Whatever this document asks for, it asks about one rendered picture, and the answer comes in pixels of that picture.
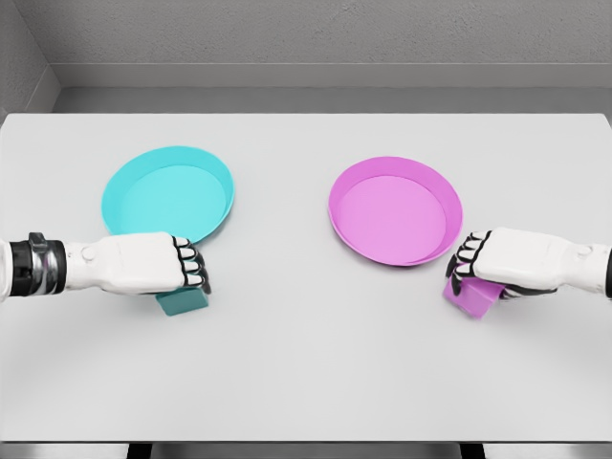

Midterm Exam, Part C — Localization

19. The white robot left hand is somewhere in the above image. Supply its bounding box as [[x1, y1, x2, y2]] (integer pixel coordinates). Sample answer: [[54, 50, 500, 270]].
[[97, 230, 212, 295]]

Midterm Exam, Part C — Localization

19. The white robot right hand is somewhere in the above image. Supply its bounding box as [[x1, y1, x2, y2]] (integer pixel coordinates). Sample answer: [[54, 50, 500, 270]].
[[445, 227, 575, 300]]

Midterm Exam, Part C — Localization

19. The teal block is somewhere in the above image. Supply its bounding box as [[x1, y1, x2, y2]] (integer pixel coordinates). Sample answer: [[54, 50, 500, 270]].
[[155, 286, 210, 317]]

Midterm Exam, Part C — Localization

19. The pink block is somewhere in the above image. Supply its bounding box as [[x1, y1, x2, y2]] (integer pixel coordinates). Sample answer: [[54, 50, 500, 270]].
[[442, 275, 505, 321]]

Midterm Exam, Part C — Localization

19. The cyan plate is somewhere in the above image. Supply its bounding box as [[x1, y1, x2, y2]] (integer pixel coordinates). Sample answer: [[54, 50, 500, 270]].
[[100, 144, 236, 246]]

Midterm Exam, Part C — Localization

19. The pink plate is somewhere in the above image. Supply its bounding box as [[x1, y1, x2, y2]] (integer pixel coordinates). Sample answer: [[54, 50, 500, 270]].
[[327, 155, 464, 269]]

